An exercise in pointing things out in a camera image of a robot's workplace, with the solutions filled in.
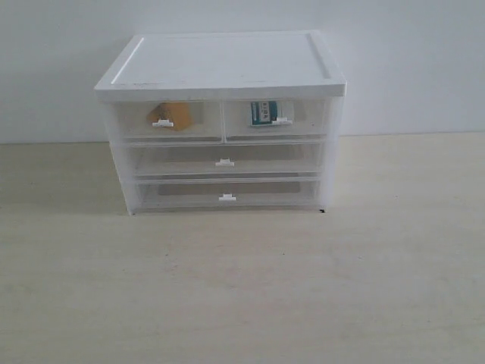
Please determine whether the white plastic drawer cabinet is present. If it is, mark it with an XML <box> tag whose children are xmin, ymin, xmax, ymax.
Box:
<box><xmin>95</xmin><ymin>30</ymin><xmax>346</xmax><ymax>215</ymax></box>

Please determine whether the yellow sponge block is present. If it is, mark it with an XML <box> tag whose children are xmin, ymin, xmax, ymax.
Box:
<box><xmin>146</xmin><ymin>102</ymin><xmax>193</xmax><ymax>131</ymax></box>

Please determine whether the white bottle teal label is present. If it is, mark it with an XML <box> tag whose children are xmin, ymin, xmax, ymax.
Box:
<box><xmin>249</xmin><ymin>101</ymin><xmax>295</xmax><ymax>127</ymax></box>

